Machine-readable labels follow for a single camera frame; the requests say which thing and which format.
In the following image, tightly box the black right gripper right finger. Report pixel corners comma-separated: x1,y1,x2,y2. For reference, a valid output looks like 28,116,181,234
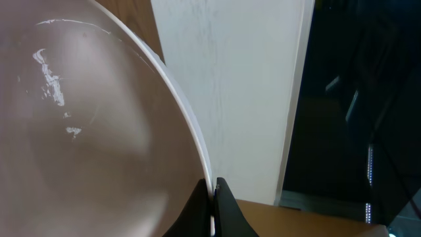
214,177,259,237

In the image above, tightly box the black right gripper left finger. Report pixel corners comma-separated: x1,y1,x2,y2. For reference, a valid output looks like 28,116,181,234
163,179,211,237

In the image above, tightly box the white stained plate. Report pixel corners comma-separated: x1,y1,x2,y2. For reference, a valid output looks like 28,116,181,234
1,1,212,236

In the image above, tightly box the dark window glass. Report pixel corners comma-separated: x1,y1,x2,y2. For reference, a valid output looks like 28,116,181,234
282,0,420,225

